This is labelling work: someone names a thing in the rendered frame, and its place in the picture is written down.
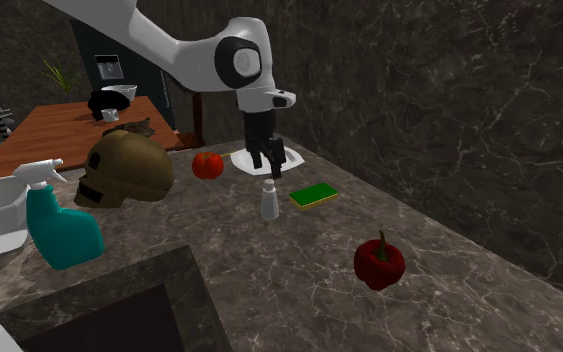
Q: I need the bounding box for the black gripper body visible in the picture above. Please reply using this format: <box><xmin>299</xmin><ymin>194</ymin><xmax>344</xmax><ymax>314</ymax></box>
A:
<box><xmin>242</xmin><ymin>108</ymin><xmax>278</xmax><ymax>154</ymax></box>

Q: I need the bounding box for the white plate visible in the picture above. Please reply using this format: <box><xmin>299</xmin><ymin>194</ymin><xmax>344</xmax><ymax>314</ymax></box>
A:
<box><xmin>230</xmin><ymin>145</ymin><xmax>307</xmax><ymax>176</ymax></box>

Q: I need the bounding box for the white salt shaker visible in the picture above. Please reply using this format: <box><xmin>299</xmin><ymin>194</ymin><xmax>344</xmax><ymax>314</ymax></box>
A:
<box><xmin>259</xmin><ymin>178</ymin><xmax>281</xmax><ymax>222</ymax></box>

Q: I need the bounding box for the red tomato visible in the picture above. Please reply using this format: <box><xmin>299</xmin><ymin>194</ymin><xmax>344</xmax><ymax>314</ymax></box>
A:
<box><xmin>191</xmin><ymin>150</ymin><xmax>226</xmax><ymax>181</ymax></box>

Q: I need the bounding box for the green and yellow sponge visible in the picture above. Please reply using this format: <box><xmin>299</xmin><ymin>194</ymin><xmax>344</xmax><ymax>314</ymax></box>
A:
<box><xmin>288</xmin><ymin>182</ymin><xmax>340</xmax><ymax>212</ymax></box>

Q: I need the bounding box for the wooden chair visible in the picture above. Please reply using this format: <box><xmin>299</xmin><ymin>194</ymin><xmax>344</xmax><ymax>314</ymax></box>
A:
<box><xmin>173</xmin><ymin>91</ymin><xmax>208</xmax><ymax>150</ymax></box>

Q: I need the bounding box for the brown skull figure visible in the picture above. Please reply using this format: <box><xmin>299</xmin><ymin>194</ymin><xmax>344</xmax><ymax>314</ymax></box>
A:
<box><xmin>73</xmin><ymin>128</ymin><xmax>176</xmax><ymax>210</ymax></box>

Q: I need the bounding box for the brown lumpy object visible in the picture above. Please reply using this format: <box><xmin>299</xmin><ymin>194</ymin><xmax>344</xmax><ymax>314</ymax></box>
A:
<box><xmin>100</xmin><ymin>116</ymin><xmax>157</xmax><ymax>140</ymax></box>

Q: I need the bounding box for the red bell pepper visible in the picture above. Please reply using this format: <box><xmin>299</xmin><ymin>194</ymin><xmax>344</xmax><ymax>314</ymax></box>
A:
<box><xmin>352</xmin><ymin>229</ymin><xmax>407</xmax><ymax>292</ymax></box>

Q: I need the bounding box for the green plant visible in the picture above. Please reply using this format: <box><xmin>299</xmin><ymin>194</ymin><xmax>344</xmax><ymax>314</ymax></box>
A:
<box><xmin>40</xmin><ymin>57</ymin><xmax>81</xmax><ymax>97</ymax></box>

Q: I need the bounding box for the teal spray bottle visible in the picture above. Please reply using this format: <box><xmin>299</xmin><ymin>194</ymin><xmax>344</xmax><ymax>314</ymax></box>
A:
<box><xmin>11</xmin><ymin>157</ymin><xmax>107</xmax><ymax>272</ymax></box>

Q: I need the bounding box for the dark sink basin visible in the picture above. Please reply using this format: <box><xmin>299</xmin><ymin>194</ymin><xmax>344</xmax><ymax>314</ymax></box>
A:
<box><xmin>0</xmin><ymin>243</ymin><xmax>234</xmax><ymax>352</ymax></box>

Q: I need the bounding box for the wooden table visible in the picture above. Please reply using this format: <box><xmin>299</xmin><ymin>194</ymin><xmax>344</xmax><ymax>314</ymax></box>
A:
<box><xmin>0</xmin><ymin>94</ymin><xmax>181</xmax><ymax>184</ymax></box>

